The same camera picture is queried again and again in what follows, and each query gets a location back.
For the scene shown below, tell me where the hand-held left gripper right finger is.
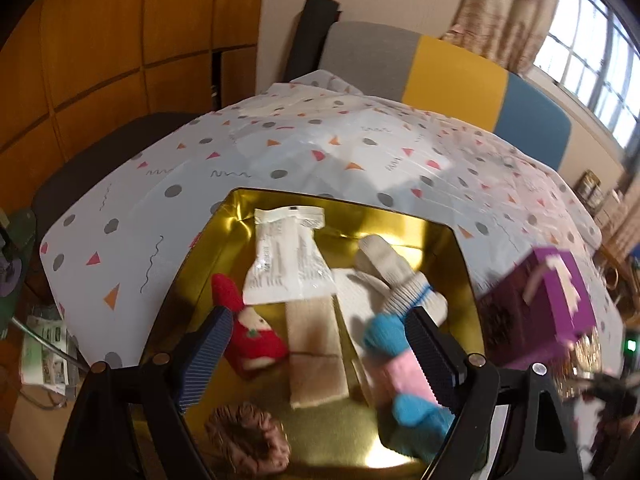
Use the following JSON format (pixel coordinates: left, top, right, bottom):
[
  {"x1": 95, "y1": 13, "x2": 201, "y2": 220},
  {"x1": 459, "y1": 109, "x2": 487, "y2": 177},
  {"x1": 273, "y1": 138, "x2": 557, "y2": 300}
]
[{"x1": 406, "y1": 306, "x2": 585, "y2": 480}]

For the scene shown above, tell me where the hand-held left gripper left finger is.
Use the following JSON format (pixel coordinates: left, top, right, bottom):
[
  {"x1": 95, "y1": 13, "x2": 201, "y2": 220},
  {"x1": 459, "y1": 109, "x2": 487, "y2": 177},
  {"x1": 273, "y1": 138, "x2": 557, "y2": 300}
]
[{"x1": 52, "y1": 305, "x2": 236, "y2": 480}]

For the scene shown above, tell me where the blue plush toy pink dress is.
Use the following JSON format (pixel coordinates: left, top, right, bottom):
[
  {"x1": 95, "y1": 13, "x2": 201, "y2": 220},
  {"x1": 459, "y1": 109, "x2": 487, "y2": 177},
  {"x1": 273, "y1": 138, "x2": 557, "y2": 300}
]
[{"x1": 361, "y1": 312, "x2": 457, "y2": 461}]

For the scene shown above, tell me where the red plush toy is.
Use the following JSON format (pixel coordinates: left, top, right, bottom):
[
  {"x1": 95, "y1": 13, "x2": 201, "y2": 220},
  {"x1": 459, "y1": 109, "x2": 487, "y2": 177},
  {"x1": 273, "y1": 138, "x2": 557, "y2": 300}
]
[{"x1": 210, "y1": 273, "x2": 290, "y2": 376}]

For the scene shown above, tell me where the brown scrunchie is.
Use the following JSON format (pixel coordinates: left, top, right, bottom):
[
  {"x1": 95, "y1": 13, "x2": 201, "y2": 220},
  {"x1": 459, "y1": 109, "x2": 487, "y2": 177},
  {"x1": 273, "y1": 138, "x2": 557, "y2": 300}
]
[{"x1": 205, "y1": 401, "x2": 292, "y2": 477}]

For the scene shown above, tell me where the white sock blue stripe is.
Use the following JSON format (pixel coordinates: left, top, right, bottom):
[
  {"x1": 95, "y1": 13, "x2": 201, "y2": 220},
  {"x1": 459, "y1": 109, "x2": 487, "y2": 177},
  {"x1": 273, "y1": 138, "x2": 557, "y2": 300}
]
[{"x1": 357, "y1": 234, "x2": 449, "y2": 328}]

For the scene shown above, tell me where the beige bandage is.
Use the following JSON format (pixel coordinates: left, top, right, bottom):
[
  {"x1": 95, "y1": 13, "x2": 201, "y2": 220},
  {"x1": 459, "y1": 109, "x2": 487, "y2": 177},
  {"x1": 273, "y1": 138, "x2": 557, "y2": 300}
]
[{"x1": 285, "y1": 296, "x2": 351, "y2": 409}]

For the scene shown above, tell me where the purple patterned box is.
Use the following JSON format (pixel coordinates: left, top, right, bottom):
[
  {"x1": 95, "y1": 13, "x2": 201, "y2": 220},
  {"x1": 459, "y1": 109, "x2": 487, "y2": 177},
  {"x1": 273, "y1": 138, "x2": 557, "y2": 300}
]
[{"x1": 477, "y1": 246, "x2": 599, "y2": 372}]

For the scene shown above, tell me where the white plastic packet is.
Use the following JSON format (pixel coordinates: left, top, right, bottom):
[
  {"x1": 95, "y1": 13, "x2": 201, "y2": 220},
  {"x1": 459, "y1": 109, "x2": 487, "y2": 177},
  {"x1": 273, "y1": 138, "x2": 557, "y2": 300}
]
[{"x1": 242, "y1": 206, "x2": 333, "y2": 306}]

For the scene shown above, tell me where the gold tin box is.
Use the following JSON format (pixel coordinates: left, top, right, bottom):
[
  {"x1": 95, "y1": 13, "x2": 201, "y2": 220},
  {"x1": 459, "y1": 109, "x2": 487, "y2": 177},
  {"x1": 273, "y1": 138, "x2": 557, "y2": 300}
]
[{"x1": 135, "y1": 187, "x2": 493, "y2": 480}]

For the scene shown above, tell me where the wooden desk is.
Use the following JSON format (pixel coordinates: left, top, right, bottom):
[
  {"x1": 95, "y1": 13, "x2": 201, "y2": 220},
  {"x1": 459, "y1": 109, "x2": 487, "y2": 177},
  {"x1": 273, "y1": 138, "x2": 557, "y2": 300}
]
[{"x1": 597, "y1": 242, "x2": 640, "y2": 306}]

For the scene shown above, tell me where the printed leaflet stack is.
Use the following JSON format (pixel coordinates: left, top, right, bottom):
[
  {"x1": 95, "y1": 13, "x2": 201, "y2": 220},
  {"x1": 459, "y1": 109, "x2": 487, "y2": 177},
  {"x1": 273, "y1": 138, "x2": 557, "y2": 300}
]
[{"x1": 20, "y1": 315, "x2": 81, "y2": 396}]

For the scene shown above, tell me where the white carton box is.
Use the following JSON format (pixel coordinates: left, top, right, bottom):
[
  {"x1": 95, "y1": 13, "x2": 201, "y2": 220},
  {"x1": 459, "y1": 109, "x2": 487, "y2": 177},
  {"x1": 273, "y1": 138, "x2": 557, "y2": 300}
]
[{"x1": 597, "y1": 190, "x2": 626, "y2": 226}]

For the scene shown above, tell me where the green round stand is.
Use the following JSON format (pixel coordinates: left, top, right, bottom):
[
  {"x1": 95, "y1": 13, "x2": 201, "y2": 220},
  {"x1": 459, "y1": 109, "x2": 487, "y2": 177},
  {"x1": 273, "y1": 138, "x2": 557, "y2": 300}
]
[{"x1": 0, "y1": 207, "x2": 38, "y2": 301}]

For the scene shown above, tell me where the cardboard box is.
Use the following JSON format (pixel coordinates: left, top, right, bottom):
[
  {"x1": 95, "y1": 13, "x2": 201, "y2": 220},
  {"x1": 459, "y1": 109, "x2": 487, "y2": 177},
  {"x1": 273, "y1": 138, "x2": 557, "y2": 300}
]
[{"x1": 575, "y1": 170, "x2": 601, "y2": 206}]

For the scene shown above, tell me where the multicoloured padded headboard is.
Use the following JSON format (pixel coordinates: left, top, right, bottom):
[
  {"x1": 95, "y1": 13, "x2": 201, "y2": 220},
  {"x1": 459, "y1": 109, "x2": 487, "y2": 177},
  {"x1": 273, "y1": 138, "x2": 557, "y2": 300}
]
[{"x1": 317, "y1": 21, "x2": 572, "y2": 171}]

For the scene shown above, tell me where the patterned pillow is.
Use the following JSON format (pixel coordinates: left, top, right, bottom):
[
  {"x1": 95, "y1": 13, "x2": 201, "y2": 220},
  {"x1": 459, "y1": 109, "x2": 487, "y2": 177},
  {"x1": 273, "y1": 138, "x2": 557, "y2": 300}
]
[{"x1": 260, "y1": 71, "x2": 366, "y2": 106}]

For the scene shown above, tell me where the wooden panelled wardrobe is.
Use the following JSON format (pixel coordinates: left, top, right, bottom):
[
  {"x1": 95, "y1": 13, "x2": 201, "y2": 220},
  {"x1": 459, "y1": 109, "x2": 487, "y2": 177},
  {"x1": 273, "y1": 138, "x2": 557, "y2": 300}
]
[{"x1": 0, "y1": 0, "x2": 268, "y2": 206}]

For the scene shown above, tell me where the black rolled mat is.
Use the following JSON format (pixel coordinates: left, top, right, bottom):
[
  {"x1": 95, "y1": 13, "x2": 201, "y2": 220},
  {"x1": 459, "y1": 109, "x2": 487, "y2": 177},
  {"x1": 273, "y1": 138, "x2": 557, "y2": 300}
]
[{"x1": 285, "y1": 0, "x2": 342, "y2": 83}]

